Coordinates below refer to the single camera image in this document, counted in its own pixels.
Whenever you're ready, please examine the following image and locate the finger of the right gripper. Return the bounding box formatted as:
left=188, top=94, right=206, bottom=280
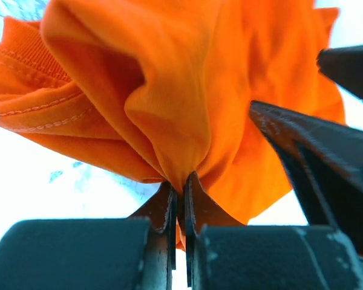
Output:
left=317, top=45, right=363, bottom=100
left=249, top=100, right=363, bottom=256

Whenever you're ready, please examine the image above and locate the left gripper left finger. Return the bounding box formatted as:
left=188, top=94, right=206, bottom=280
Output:
left=130, top=182, right=178, bottom=289

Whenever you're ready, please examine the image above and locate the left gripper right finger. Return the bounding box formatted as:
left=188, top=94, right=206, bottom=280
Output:
left=183, top=172, right=244, bottom=287

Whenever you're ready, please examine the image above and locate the orange t shirt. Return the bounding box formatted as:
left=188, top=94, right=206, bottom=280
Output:
left=0, top=0, right=347, bottom=251

